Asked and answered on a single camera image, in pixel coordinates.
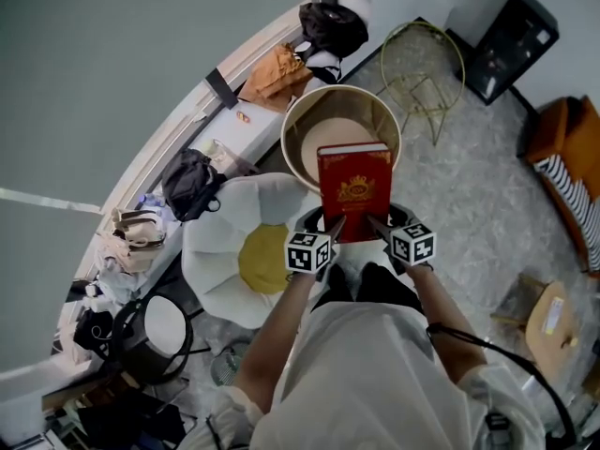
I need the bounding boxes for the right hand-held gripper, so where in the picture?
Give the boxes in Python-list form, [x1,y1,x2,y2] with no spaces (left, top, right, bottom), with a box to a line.
[367,202,438,276]

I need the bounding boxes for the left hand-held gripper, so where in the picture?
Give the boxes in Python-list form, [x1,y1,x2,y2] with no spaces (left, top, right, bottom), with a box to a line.
[284,205,349,283]

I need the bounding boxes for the red hardcover book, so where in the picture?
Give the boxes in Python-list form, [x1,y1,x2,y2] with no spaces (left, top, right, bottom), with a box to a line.
[316,142,394,245]

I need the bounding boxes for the white flower-shaped cushion seat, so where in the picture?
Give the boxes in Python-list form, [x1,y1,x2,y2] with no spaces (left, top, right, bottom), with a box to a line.
[181,172,330,331]

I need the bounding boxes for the black shoulder bag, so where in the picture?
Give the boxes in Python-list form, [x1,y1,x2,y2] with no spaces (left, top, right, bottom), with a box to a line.
[161,147,227,223]

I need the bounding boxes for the person's left forearm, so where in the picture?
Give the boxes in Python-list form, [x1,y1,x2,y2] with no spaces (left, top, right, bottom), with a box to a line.
[232,269,320,414]

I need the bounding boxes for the person's right forearm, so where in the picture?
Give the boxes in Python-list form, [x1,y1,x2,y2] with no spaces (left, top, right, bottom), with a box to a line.
[405,262,488,386]

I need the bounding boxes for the black stool with white seat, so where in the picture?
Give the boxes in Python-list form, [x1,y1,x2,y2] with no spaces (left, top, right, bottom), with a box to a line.
[111,291,196,387]

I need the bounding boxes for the person's black trousers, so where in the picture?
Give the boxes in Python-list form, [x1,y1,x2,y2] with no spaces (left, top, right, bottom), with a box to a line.
[311,260,426,316]

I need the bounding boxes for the beige drum lampshade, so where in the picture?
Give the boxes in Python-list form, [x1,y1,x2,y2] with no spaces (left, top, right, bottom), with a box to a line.
[279,84,403,195]

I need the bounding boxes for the clear glass jar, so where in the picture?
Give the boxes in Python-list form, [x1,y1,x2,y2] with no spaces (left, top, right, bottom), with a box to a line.
[201,138,235,168]

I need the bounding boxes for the person's white shirt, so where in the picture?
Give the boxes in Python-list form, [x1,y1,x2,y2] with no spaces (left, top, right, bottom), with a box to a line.
[180,300,548,450]

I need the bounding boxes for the brown orange garment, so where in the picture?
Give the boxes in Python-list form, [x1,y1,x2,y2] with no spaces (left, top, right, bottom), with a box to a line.
[237,42,314,112]

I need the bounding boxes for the black and white garment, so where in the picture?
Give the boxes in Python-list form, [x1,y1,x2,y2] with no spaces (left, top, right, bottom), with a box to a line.
[294,39,343,84]

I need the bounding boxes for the black white striped cushion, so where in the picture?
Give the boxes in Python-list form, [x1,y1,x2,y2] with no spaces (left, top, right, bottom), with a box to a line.
[533,155,600,274]

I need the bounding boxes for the light wooden chair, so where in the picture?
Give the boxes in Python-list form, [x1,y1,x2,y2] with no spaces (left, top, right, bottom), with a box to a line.
[490,273,587,386]

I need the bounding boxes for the black backpack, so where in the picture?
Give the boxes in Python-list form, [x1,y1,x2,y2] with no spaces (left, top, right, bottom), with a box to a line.
[298,1,370,60]

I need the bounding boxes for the beige handbag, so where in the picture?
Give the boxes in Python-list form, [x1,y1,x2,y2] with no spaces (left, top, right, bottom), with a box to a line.
[110,207,168,271]

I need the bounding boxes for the orange sofa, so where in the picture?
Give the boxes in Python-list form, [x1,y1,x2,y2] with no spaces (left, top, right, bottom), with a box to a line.
[524,95,600,278]

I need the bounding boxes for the black cabinet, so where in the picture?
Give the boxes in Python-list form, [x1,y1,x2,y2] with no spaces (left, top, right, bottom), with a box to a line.
[443,0,562,106]

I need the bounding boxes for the white cloth pile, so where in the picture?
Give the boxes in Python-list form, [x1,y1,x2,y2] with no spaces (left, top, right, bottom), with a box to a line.
[93,244,156,307]

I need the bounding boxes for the black cable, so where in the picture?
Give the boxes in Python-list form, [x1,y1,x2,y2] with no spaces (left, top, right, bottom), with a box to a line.
[425,322,578,440]

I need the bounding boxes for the gold wire side table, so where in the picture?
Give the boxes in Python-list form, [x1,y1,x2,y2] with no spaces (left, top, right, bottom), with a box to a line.
[374,20,467,147]

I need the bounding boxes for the black drawstring bag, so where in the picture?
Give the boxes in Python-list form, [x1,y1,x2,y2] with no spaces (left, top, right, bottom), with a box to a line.
[72,307,117,361]

